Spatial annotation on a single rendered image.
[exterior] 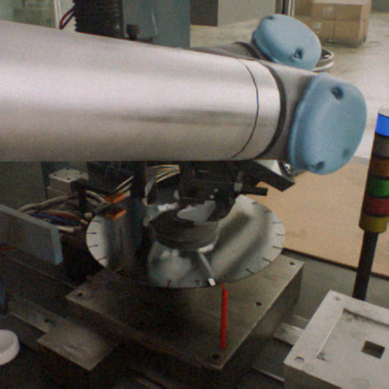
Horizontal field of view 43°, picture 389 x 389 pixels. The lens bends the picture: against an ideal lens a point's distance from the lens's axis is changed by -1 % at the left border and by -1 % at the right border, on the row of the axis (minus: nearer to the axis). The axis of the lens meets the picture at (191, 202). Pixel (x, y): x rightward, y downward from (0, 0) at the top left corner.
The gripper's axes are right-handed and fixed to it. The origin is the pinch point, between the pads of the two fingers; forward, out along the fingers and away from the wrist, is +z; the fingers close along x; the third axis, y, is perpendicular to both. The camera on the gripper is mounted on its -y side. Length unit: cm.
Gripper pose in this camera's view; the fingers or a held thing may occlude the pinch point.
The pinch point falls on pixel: (201, 217)
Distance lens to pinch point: 78.9
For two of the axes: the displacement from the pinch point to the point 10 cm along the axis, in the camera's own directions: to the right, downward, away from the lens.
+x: 1.6, 8.2, -5.4
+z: -3.1, 5.6, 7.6
